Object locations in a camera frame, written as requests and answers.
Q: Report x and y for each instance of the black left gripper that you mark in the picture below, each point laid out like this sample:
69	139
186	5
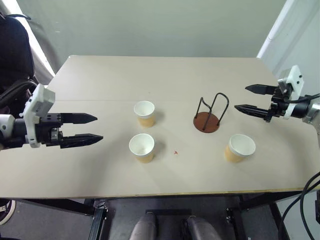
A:
47	126

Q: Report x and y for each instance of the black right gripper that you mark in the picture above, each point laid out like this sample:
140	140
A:
279	103

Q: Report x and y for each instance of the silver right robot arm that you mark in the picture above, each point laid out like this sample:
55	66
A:
308	108

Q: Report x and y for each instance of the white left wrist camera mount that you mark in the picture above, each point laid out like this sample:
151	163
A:
37	110

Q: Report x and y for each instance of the black table frame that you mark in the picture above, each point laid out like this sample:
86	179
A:
160	215

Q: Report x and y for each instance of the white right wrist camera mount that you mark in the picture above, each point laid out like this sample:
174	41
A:
295	86

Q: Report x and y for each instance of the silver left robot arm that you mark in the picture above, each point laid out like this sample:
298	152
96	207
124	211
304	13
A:
10	131

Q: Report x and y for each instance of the black and white sneaker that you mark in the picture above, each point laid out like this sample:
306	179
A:
6	211

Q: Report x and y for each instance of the yellow paper cup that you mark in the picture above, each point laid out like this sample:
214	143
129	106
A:
240	148
144	113
141	148

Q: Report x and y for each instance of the dark rounded robot foot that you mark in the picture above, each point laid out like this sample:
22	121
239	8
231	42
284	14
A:
144	228
200	228

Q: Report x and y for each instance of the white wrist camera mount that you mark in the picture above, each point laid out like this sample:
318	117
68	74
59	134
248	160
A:
295	86
37	110

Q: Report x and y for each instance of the black office chair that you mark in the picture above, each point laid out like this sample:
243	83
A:
13	53

